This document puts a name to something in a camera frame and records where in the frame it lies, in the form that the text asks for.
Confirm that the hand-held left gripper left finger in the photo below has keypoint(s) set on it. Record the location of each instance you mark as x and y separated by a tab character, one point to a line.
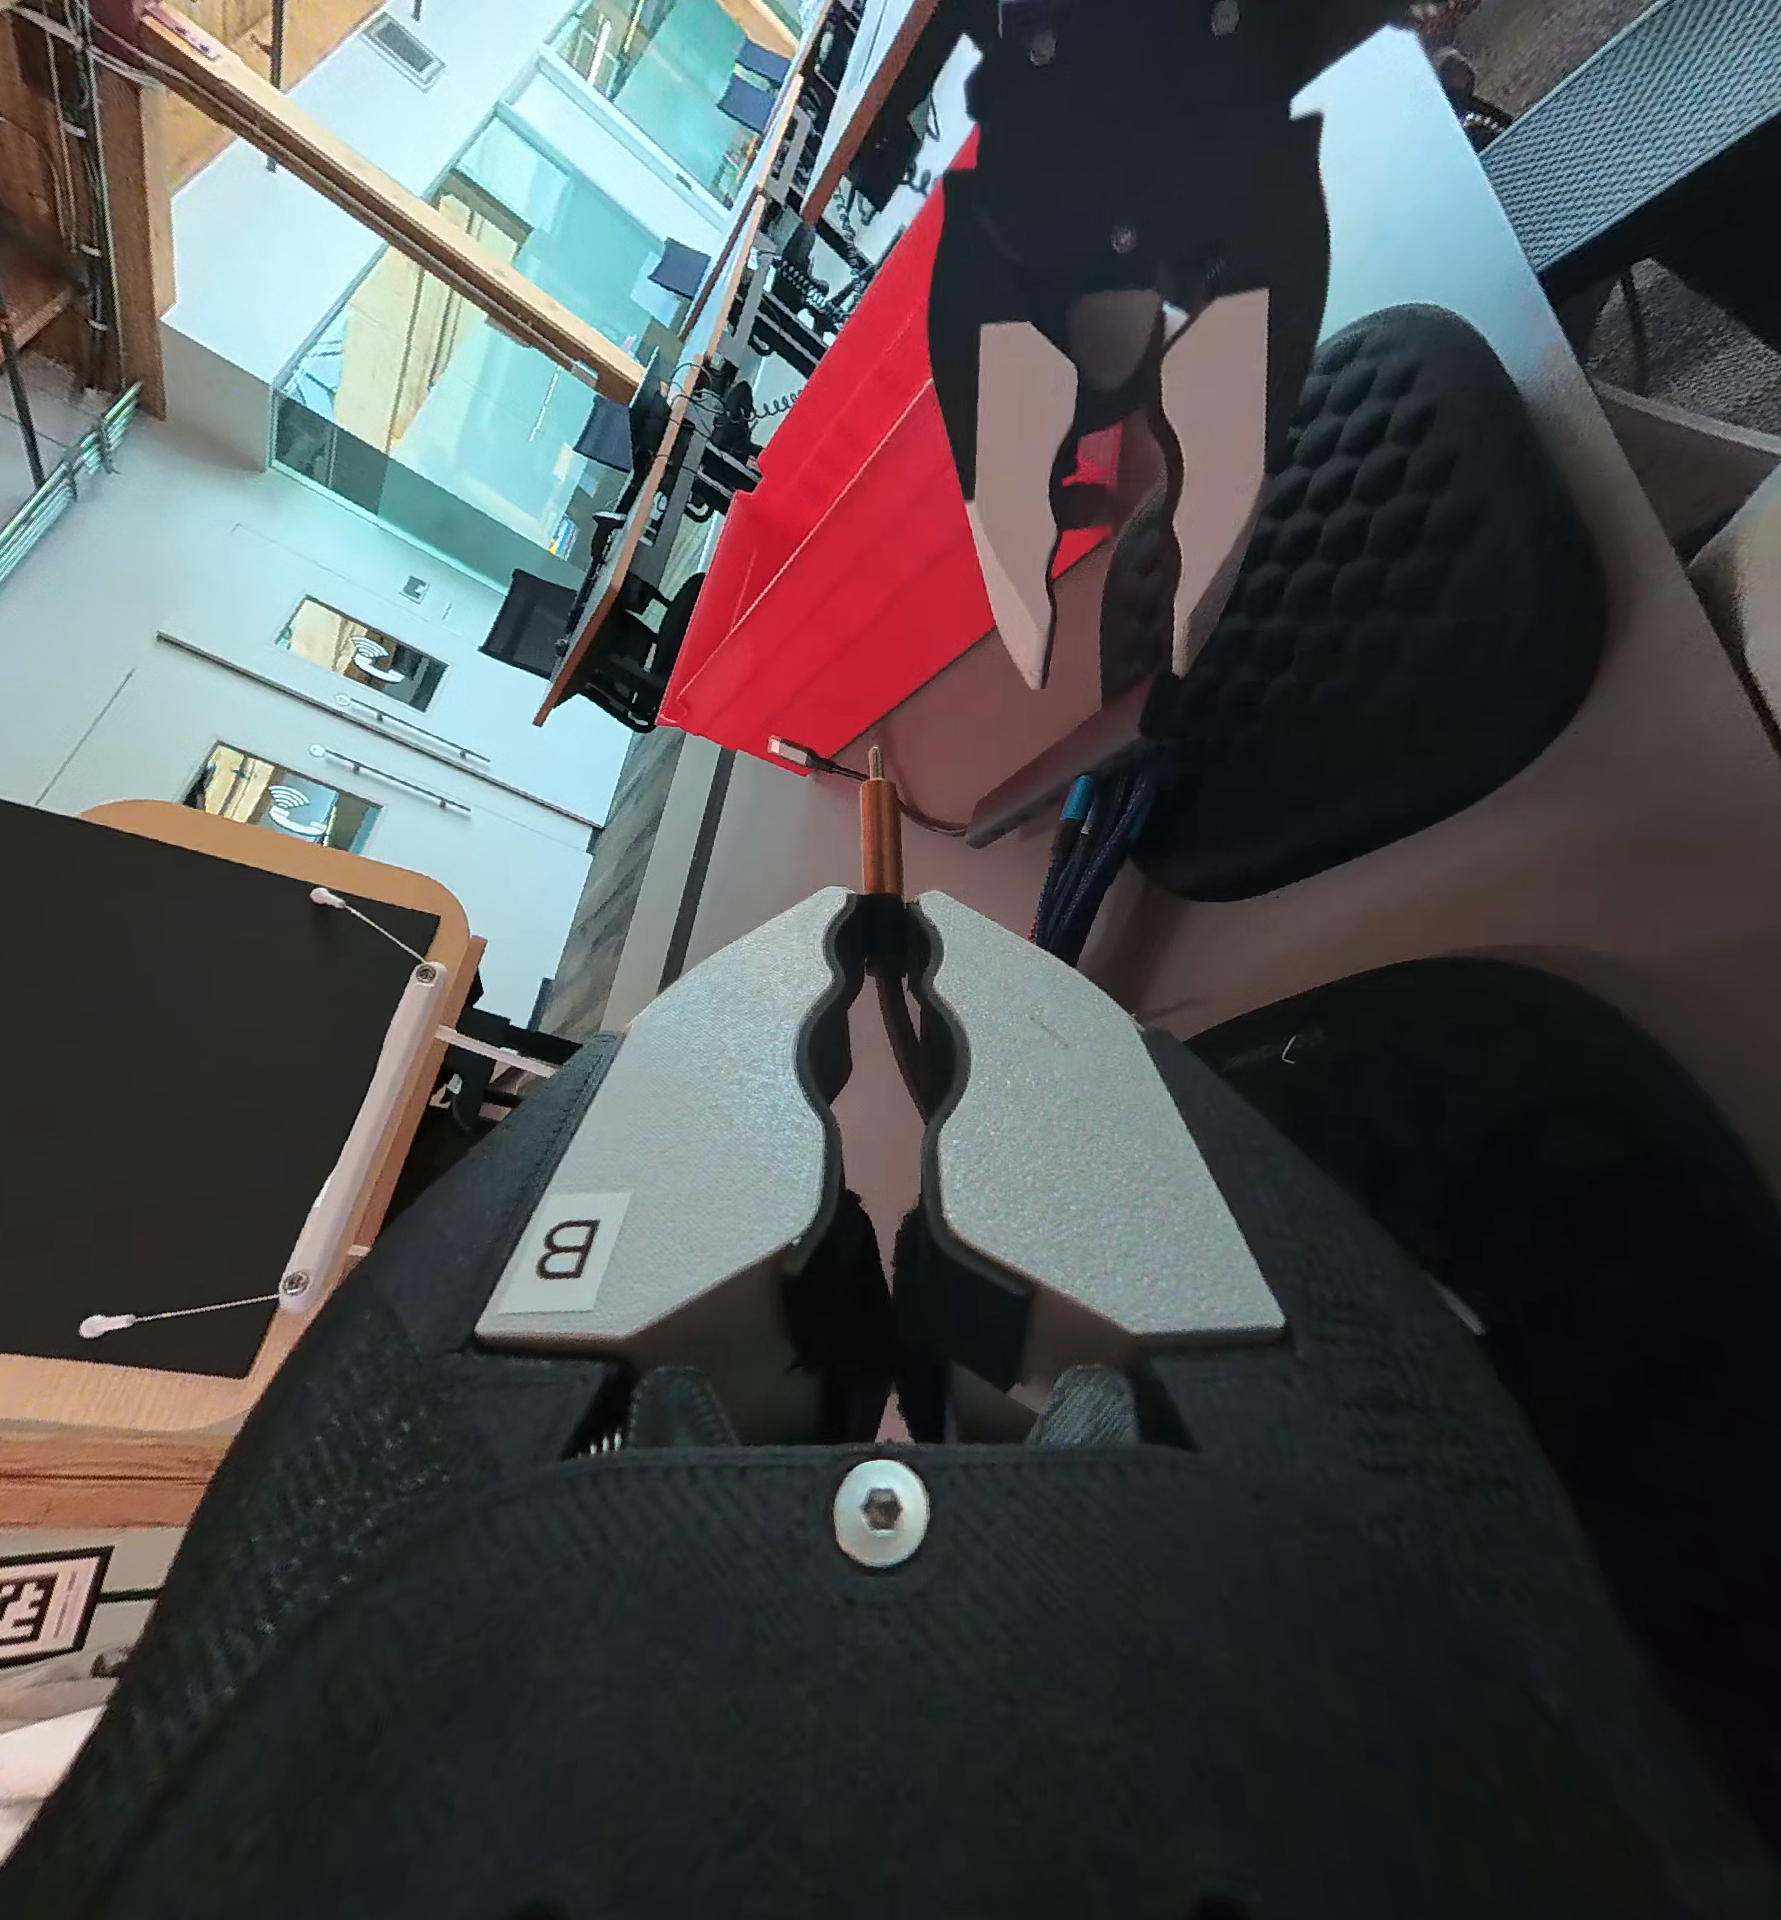
664	1140

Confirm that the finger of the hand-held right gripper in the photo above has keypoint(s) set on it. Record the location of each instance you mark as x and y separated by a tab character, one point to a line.
1017	493
1225	449

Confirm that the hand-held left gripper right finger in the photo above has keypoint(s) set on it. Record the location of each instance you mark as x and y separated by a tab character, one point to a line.
1098	1157

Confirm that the grey usb hub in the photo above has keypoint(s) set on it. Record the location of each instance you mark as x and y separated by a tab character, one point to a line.
1039	802

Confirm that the red plastic bin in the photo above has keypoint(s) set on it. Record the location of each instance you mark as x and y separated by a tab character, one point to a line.
831	493

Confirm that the black office chair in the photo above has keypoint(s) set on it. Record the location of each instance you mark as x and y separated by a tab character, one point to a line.
673	269
605	431
522	615

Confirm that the book stand with black sheet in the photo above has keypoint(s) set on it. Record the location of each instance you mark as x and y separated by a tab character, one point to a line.
153	1049

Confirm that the grey mesh office chair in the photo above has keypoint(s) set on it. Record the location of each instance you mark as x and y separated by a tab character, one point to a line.
1655	104

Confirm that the black white marker sign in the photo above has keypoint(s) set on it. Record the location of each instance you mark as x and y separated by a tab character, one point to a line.
11	1614

